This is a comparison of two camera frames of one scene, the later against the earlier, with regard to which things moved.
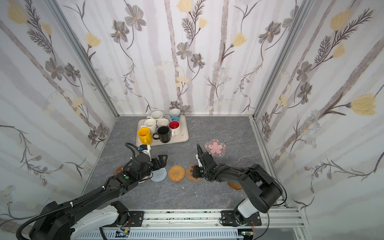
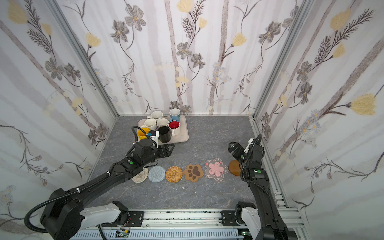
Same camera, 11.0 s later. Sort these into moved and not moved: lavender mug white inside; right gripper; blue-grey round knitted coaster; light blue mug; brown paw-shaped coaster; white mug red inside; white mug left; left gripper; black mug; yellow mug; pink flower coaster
Moved: pink flower coaster; right gripper; left gripper
Not moved: blue-grey round knitted coaster; brown paw-shaped coaster; white mug left; white mug red inside; yellow mug; lavender mug white inside; light blue mug; black mug
